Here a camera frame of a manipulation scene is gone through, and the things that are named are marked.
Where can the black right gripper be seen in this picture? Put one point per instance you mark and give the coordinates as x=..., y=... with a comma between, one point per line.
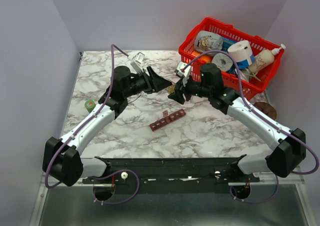
x=177, y=95

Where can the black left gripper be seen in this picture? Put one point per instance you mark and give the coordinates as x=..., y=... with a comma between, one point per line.
x=154, y=83

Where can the clear bottle yellow pills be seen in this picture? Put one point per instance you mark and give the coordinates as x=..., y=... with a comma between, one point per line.
x=170, y=89

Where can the red weekly pill organizer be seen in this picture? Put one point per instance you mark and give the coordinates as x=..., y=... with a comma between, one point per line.
x=167, y=119

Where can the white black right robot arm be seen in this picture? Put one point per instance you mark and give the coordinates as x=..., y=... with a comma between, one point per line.
x=287, y=151

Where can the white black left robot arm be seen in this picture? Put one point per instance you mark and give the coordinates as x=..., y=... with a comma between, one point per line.
x=62, y=156

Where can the orange snack box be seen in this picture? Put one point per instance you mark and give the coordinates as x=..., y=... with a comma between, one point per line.
x=196, y=53

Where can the orange ball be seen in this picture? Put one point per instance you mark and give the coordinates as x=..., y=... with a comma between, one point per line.
x=206, y=58

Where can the grey wrapped small paper roll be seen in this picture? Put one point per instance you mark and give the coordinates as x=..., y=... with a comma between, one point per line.
x=222, y=61

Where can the grey wrapped printed paper roll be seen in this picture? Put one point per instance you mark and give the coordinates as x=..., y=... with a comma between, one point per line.
x=207, y=41

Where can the white paper plate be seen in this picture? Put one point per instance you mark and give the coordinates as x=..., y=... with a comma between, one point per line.
x=243, y=74

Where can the blue box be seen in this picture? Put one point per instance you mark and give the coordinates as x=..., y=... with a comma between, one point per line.
x=227, y=42

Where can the red plastic basket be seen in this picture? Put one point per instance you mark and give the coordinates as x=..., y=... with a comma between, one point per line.
x=258, y=82

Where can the white toilet roll blue tape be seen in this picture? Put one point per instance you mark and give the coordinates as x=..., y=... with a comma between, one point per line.
x=242, y=54

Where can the brown round object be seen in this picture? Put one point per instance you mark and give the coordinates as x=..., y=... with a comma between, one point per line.
x=267, y=109

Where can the cream lotion pump bottle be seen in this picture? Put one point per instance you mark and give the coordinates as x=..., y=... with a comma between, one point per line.
x=264, y=58

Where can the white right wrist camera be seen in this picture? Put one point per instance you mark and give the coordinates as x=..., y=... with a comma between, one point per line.
x=183, y=71

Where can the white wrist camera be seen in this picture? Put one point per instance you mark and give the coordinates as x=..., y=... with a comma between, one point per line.
x=136, y=61
x=183, y=71

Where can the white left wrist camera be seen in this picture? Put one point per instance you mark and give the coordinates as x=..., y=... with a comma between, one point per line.
x=136, y=61

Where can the black metal base frame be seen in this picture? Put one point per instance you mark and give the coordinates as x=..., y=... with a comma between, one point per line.
x=170, y=175

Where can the aluminium rail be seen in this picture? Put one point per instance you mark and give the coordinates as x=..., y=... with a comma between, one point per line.
x=267, y=178

